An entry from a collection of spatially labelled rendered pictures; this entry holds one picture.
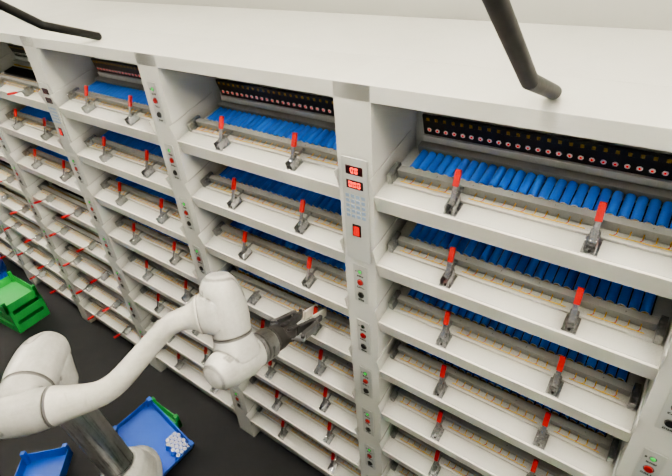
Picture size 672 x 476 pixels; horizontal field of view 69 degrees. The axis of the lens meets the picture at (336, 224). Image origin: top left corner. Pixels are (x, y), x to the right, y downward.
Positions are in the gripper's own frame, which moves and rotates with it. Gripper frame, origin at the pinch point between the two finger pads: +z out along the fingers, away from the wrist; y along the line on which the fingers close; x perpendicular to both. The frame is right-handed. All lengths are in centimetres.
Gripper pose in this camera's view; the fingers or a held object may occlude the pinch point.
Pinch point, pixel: (315, 313)
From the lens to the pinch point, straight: 155.2
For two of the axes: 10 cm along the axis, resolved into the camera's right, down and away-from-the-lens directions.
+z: 5.9, -2.4, 7.7
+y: 8.1, 2.7, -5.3
